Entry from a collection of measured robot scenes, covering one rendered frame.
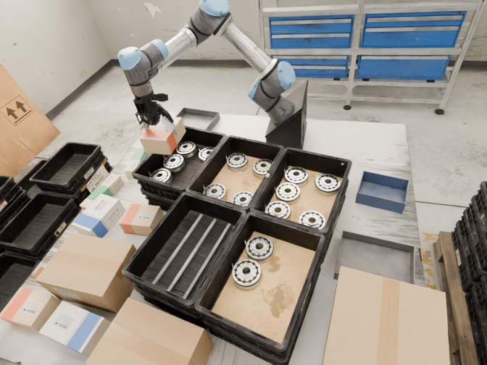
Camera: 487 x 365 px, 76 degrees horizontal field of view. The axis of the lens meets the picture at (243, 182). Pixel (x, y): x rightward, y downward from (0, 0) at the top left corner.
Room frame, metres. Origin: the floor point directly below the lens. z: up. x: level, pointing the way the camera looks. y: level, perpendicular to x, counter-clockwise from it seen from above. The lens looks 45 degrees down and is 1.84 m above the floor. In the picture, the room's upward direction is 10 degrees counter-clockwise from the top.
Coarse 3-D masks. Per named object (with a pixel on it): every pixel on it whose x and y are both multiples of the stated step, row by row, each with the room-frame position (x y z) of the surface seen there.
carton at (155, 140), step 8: (160, 120) 1.16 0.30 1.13; (176, 120) 1.14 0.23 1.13; (152, 128) 1.11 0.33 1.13; (160, 128) 1.10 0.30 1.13; (184, 128) 1.15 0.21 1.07; (144, 136) 1.06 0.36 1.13; (152, 136) 1.05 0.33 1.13; (160, 136) 1.04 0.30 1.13; (168, 136) 1.03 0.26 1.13; (176, 136) 1.08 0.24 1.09; (144, 144) 1.05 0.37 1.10; (152, 144) 1.03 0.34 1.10; (160, 144) 1.02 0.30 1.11; (168, 144) 1.01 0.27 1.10; (176, 144) 1.06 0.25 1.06; (152, 152) 1.04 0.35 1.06; (160, 152) 1.02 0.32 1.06; (168, 152) 1.01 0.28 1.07
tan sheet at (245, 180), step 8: (248, 160) 1.14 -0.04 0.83; (256, 160) 1.13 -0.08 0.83; (224, 168) 1.12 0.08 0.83; (248, 168) 1.09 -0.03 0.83; (224, 176) 1.06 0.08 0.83; (232, 176) 1.05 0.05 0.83; (240, 176) 1.04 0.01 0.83; (248, 176) 1.03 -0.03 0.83; (224, 184) 1.01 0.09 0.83; (232, 184) 1.00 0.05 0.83; (240, 184) 0.99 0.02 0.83; (248, 184) 0.98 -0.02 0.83; (256, 184) 0.97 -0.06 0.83
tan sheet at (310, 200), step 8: (288, 168) 1.04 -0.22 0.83; (312, 176) 0.96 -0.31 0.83; (280, 184) 0.95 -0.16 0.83; (312, 184) 0.91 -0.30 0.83; (304, 192) 0.88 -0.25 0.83; (312, 192) 0.87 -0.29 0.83; (272, 200) 0.86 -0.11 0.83; (304, 200) 0.83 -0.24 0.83; (312, 200) 0.82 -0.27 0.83; (320, 200) 0.82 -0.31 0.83; (328, 200) 0.81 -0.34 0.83; (296, 208) 0.80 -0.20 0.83; (304, 208) 0.79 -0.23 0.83; (312, 208) 0.78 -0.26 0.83; (320, 208) 0.78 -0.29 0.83; (328, 208) 0.77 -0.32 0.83; (296, 216) 0.76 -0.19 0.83; (328, 216) 0.73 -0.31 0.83
